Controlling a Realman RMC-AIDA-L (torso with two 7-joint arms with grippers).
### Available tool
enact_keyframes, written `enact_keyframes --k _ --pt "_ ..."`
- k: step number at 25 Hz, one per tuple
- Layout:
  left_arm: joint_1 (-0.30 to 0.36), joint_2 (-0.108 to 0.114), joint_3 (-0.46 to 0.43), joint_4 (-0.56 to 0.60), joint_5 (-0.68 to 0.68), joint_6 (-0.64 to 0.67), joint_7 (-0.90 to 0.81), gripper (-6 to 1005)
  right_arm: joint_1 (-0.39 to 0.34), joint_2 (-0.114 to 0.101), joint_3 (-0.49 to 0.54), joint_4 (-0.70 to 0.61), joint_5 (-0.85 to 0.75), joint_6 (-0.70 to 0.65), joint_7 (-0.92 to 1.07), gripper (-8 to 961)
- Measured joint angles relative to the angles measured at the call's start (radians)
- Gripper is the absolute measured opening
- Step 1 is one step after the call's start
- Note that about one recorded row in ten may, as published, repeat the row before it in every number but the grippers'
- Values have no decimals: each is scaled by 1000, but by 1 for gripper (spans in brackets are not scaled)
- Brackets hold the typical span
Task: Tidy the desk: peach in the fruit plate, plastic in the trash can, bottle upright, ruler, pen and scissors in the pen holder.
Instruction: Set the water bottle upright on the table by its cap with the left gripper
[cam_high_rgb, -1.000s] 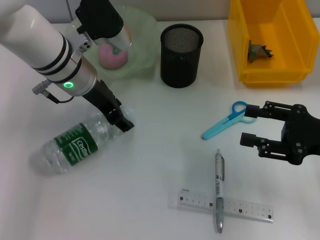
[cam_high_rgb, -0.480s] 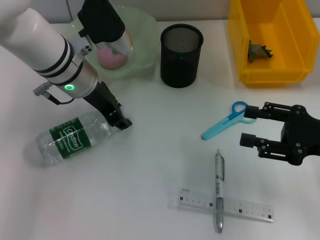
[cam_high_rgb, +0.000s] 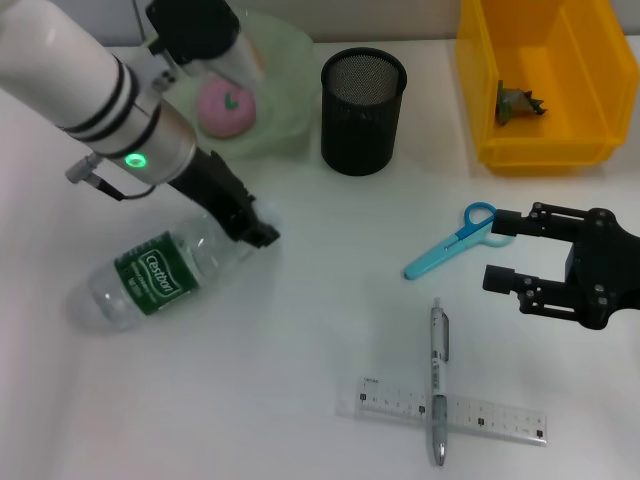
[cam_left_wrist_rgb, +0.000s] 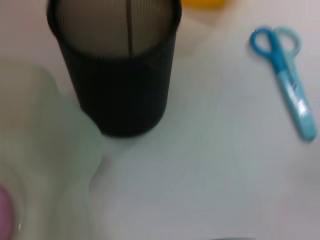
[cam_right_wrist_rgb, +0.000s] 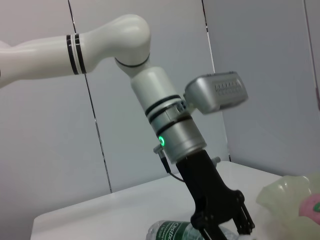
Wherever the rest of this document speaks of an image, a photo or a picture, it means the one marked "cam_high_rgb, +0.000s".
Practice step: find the blue scissors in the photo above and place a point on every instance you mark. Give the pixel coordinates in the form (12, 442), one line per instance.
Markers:
(425, 265)

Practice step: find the yellow plastic bin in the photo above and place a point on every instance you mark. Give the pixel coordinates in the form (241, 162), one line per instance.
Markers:
(575, 135)

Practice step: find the green plastic wrapper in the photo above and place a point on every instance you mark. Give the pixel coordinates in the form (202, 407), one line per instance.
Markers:
(512, 102)

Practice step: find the transparent plastic ruler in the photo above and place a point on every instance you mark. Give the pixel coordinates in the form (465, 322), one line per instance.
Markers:
(500, 420)

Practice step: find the translucent green fruit bowl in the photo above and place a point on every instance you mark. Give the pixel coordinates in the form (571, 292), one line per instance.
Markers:
(285, 75)

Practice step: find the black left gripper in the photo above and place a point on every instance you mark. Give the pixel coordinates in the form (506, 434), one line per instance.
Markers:
(215, 190)

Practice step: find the silver pen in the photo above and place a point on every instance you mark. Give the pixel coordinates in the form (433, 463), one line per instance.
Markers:
(436, 380)

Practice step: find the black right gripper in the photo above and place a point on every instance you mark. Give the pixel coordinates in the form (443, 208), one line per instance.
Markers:
(610, 270)

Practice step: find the black mesh pen holder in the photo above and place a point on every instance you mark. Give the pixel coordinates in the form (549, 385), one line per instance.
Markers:
(360, 135)

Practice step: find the clear green-label water bottle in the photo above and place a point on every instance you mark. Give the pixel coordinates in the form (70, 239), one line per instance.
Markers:
(150, 280)

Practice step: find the pink toy peach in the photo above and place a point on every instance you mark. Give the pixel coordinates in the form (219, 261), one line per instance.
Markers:
(225, 115)

